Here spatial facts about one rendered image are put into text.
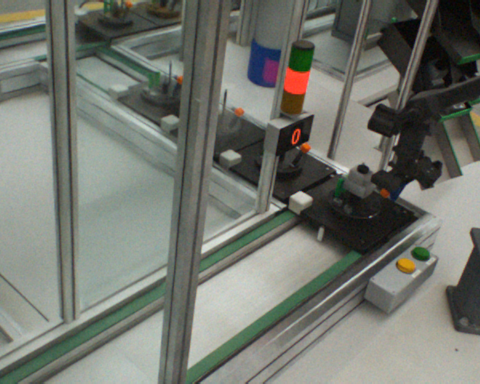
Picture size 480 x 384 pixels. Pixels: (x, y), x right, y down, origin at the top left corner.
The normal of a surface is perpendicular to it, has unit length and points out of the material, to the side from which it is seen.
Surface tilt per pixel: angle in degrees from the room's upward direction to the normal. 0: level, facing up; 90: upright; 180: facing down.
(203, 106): 90
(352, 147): 0
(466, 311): 90
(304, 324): 0
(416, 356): 0
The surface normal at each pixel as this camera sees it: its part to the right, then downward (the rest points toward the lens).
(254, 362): 0.13, -0.81
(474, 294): -0.77, 0.29
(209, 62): 0.73, 0.47
